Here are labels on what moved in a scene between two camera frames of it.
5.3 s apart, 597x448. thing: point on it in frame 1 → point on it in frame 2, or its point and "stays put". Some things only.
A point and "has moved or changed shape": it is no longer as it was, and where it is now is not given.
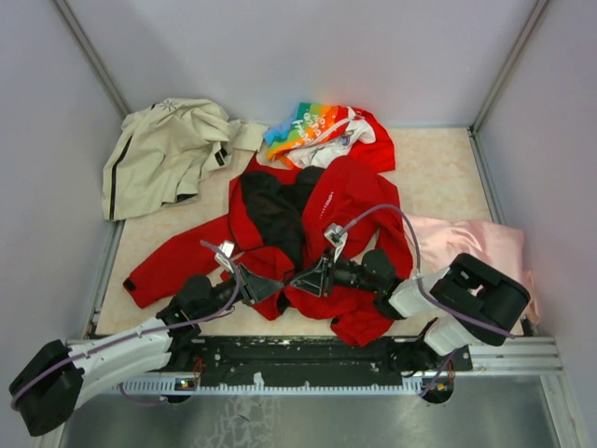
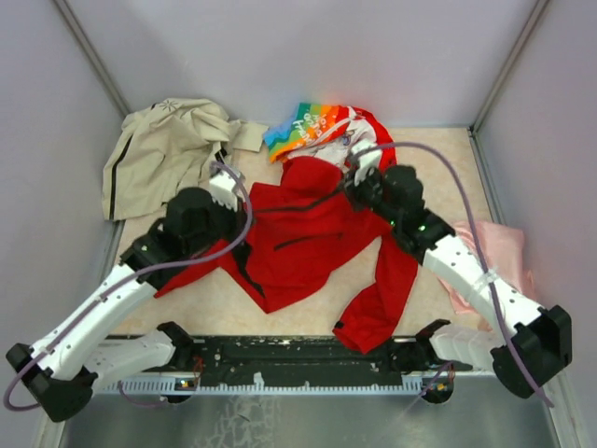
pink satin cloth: [501, 248] stays put
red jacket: [279, 215] has moved or changed shape
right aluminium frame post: [487, 103] stays put
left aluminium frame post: [79, 36] stays put
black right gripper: [312, 280] → [353, 190]
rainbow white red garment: [318, 133] stays put
